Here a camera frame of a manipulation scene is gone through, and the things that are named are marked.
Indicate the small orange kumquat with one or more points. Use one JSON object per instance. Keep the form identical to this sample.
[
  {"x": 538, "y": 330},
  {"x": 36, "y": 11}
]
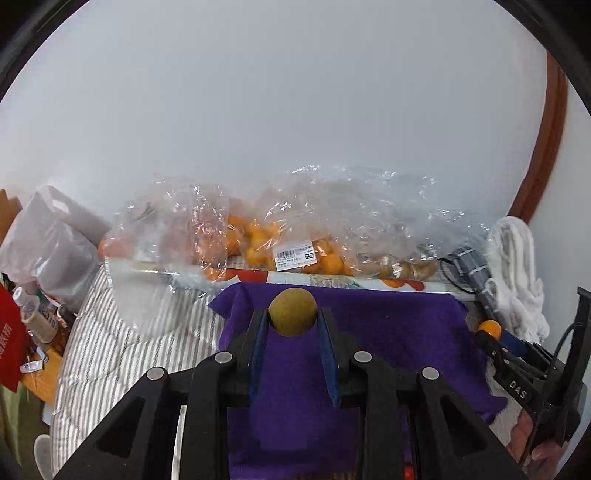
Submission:
[{"x": 491, "y": 327}]

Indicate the white striped towel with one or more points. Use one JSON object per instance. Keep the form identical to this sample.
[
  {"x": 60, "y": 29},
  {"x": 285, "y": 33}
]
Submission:
[{"x": 517, "y": 291}]

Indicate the clear plastic bottle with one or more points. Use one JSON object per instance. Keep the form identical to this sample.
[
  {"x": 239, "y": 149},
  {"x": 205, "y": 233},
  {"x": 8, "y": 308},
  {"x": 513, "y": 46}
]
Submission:
[{"x": 36, "y": 318}]

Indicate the brown wooden frame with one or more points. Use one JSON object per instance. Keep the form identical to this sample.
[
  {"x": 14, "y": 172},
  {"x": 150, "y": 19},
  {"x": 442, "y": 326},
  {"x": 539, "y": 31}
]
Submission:
[{"x": 547, "y": 145}]

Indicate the clear bag of oranges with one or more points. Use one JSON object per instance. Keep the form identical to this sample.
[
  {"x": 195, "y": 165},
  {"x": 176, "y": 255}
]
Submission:
[{"x": 184, "y": 233}]

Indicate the person's right hand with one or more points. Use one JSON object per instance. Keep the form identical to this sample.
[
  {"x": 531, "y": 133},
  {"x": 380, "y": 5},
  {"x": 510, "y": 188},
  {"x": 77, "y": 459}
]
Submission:
[{"x": 547, "y": 455}]

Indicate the red paper box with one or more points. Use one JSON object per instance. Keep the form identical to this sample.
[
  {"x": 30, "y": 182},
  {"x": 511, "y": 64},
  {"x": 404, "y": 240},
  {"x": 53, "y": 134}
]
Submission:
[{"x": 13, "y": 341}]

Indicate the striped grey bed cover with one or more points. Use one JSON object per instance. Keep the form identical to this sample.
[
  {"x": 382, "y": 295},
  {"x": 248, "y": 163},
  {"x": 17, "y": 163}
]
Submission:
[{"x": 104, "y": 358}]

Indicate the clear bag of brown fruits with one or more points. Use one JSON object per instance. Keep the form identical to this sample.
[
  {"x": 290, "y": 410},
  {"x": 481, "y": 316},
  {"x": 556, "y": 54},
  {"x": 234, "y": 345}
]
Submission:
[{"x": 381, "y": 223}]

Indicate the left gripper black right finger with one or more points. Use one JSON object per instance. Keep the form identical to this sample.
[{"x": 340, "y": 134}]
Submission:
[{"x": 336, "y": 350}]

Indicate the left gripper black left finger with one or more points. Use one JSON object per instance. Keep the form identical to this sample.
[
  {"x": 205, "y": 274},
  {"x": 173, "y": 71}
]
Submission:
[{"x": 248, "y": 350}]

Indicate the grey checked cloth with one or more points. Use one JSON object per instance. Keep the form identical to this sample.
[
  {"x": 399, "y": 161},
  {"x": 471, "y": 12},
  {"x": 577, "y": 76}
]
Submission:
[{"x": 473, "y": 269}]

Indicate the grey plastic bag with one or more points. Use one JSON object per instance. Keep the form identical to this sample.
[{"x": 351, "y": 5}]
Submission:
[{"x": 53, "y": 242}]

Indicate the purple towel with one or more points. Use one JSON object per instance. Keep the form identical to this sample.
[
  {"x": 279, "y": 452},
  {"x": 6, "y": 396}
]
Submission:
[{"x": 419, "y": 402}]

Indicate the small green-brown round fruit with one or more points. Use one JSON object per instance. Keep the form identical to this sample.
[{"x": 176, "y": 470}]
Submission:
[{"x": 293, "y": 312}]

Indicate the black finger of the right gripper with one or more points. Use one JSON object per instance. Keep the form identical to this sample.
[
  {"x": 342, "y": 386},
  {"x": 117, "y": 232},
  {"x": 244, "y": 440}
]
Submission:
[{"x": 506, "y": 351}]

